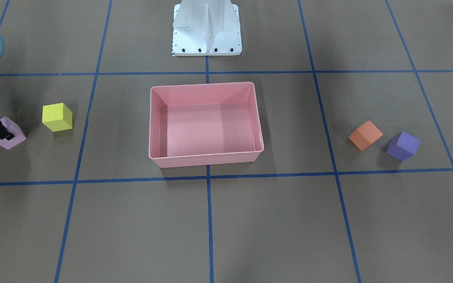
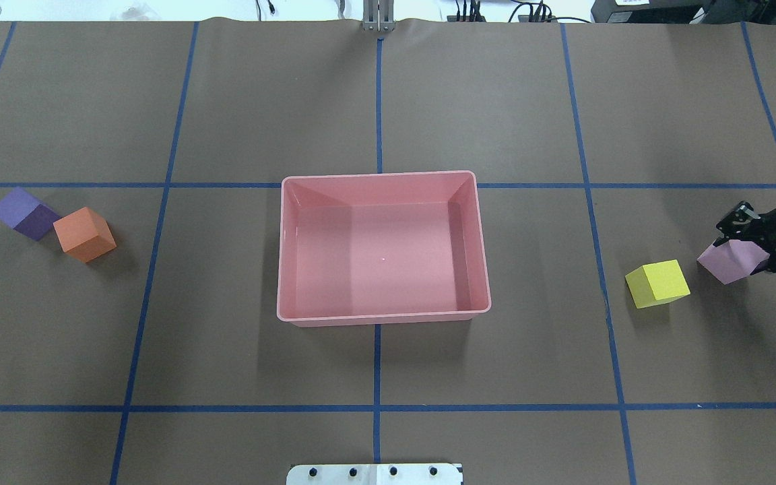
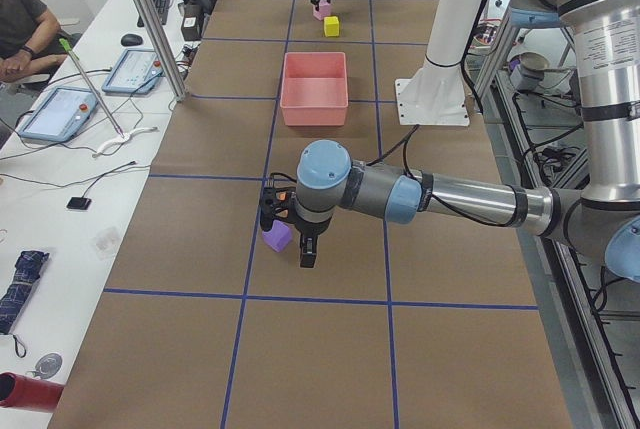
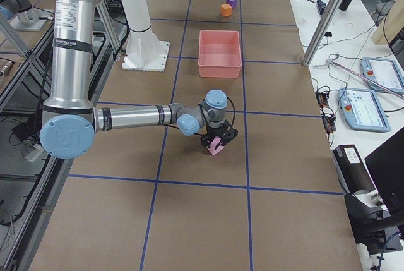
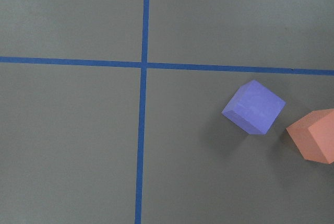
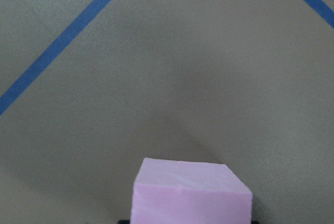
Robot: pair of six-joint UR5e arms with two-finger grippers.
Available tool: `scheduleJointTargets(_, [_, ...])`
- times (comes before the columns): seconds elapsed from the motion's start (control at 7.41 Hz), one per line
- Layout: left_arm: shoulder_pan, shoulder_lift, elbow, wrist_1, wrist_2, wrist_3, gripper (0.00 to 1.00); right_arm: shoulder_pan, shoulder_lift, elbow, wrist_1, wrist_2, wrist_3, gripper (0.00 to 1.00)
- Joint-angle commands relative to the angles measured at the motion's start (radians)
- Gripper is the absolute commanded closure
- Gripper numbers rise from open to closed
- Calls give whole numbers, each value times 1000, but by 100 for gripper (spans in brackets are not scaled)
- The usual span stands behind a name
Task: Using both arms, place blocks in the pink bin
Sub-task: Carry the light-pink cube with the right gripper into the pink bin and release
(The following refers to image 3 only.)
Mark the pink foam block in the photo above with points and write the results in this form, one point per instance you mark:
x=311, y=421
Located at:
x=322, y=10

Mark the purple foam block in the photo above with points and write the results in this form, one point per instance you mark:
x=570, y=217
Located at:
x=278, y=237

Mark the yellow foam block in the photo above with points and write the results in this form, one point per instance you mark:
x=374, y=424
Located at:
x=331, y=26

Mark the pink plastic bin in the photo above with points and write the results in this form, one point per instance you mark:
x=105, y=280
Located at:
x=314, y=90

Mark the black box with label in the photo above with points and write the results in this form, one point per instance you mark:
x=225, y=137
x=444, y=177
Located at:
x=195, y=14

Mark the black computer mouse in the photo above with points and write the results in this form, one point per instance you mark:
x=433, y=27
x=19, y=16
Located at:
x=131, y=39

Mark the far teach pendant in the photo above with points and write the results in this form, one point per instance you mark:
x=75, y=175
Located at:
x=136, y=72

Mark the teach pendant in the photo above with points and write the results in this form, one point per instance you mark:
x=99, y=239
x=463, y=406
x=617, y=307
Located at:
x=60, y=116
x=136, y=72

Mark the small black square device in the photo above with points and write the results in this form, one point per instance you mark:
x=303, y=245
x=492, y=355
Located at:
x=80, y=203

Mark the near teach pendant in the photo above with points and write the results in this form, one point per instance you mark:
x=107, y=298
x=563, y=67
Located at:
x=60, y=116

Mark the folded blue umbrella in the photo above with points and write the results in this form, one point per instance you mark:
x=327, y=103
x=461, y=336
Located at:
x=27, y=273

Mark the seated person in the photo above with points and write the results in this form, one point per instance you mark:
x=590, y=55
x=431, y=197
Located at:
x=30, y=35

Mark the red cylinder bottle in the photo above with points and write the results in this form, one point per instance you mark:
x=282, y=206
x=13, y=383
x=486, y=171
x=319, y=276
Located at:
x=23, y=392

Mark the white pedestal column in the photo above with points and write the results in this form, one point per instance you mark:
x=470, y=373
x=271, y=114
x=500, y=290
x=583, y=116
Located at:
x=435, y=95

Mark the aluminium frame post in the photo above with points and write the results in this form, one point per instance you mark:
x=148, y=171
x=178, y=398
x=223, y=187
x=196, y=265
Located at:
x=160, y=43

